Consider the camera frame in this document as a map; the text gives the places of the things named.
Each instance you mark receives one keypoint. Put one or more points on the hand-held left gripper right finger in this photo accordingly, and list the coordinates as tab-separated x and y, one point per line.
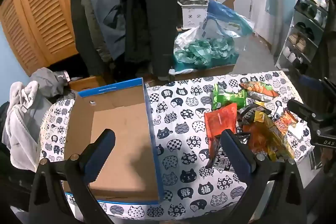
235	153

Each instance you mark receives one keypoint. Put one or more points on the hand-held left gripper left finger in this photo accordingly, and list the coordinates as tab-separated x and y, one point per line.
101	153

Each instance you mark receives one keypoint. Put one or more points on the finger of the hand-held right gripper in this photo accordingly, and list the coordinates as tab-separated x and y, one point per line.
312	82
304	109

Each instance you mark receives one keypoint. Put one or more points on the black snack packet white label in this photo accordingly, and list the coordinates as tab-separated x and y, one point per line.
219	158

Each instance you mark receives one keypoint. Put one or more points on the cardboard box blue rim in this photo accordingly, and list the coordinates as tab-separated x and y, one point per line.
120	134

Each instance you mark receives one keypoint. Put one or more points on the red snack packet yellow edge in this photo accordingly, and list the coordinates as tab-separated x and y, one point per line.
273	140

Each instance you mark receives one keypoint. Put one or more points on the small black snack packet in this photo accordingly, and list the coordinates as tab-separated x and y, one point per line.
252	113

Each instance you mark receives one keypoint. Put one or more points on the metal shoe rack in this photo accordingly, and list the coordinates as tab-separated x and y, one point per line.
294	37

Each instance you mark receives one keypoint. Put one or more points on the orange and green snack packet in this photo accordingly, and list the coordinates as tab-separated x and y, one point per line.
258	90

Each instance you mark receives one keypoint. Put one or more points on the group of shoes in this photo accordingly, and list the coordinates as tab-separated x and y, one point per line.
307	19

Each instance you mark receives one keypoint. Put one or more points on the cat printed tablecloth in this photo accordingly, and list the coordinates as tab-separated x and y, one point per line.
181	119

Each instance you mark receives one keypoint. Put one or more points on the light grey fleece garment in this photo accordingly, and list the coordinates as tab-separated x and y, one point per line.
21	121

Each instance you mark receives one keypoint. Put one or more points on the grey jacket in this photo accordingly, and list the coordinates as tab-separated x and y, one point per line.
47	82

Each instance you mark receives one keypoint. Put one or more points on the white bag of teal bags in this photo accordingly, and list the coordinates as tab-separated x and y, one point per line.
204	53

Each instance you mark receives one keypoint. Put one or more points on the blue plastic bag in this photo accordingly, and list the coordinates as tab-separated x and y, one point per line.
225	19

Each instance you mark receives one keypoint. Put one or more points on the dark hanging coat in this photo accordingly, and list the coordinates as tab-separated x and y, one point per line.
81	29

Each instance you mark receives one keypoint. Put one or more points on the white patterned box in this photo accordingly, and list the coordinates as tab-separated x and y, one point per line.
194	16

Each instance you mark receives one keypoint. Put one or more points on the grey-blue hanging jacket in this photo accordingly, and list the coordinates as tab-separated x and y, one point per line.
105	16

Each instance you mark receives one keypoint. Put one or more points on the black hanging coat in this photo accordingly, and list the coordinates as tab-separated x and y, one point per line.
155	16

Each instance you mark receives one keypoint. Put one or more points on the wooden louvered cabinet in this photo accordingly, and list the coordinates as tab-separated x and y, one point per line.
36	16

